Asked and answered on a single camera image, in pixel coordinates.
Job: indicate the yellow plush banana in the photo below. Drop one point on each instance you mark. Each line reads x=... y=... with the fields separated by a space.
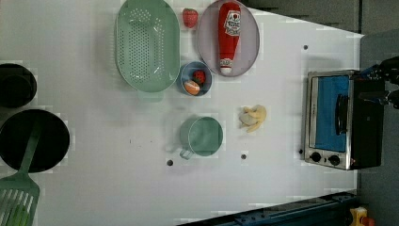
x=253 y=118

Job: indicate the small red strawberry toy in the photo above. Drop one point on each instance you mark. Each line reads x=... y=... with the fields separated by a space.
x=199 y=76

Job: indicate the green mug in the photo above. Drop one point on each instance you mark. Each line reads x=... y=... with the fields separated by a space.
x=200 y=136

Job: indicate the red plush ketchup bottle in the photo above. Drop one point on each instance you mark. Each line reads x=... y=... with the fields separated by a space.
x=229 y=28

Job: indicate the black round pan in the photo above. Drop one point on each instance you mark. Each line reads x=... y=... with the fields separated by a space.
x=41 y=130

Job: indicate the blue metal frame rail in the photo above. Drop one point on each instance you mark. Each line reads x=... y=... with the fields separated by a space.
x=329 y=210

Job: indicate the silver black toaster oven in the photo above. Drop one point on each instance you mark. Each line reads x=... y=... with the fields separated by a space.
x=344 y=124

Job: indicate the red plush strawberry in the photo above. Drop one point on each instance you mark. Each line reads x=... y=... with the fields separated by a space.
x=190 y=17

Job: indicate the green perforated colander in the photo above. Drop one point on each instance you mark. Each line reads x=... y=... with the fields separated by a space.
x=148 y=44

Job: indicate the blue small bowl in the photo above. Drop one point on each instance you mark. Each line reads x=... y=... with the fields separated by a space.
x=186 y=73

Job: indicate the yellow orange toy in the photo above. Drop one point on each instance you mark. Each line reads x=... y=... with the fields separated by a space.
x=360 y=217

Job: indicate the grey oval plate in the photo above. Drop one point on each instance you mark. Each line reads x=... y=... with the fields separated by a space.
x=207 y=39

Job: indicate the green slotted spatula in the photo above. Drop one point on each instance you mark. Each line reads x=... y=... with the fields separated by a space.
x=19 y=193

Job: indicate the black cylindrical pot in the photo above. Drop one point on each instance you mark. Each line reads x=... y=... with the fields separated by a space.
x=18 y=85

